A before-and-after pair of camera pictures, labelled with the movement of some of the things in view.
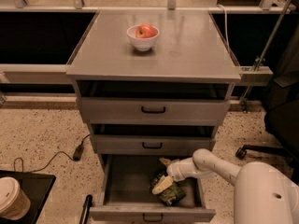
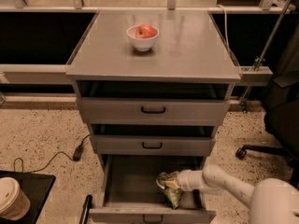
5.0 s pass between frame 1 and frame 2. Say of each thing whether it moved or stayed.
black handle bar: stayed
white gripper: moved
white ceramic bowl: stayed
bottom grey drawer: stayed
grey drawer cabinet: stayed
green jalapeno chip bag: moved
